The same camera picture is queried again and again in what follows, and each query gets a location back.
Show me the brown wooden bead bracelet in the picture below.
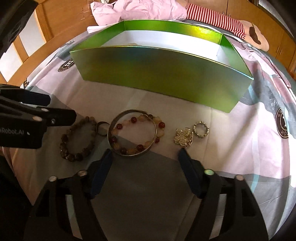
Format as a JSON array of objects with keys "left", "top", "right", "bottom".
[{"left": 59, "top": 115, "right": 98, "bottom": 163}]

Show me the silver metal bangle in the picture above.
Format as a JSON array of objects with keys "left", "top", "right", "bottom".
[{"left": 107, "top": 109, "right": 165, "bottom": 157}]

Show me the gold flower brooch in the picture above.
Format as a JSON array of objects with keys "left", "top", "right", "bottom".
[{"left": 174, "top": 128, "right": 193, "bottom": 148}]

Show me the red and pink bead bracelet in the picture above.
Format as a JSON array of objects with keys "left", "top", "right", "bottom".
[{"left": 110, "top": 113, "right": 166, "bottom": 155}]

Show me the patterned bed sheet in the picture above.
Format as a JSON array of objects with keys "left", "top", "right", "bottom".
[{"left": 3, "top": 20, "right": 295, "bottom": 240}]

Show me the pink crumpled blanket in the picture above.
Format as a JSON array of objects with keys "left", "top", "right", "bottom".
[{"left": 90, "top": 1, "right": 187, "bottom": 26}]

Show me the green cardboard box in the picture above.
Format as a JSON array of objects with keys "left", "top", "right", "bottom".
[{"left": 70, "top": 20, "right": 253, "bottom": 113}]

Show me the red striped plush toy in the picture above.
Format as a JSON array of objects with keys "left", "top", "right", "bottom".
[{"left": 178, "top": 1, "right": 269, "bottom": 52}]

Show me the small dark ring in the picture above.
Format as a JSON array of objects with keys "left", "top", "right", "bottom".
[{"left": 96, "top": 120, "right": 110, "bottom": 137}]

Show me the small rhinestone ring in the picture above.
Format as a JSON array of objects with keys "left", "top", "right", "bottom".
[{"left": 193, "top": 120, "right": 210, "bottom": 139}]

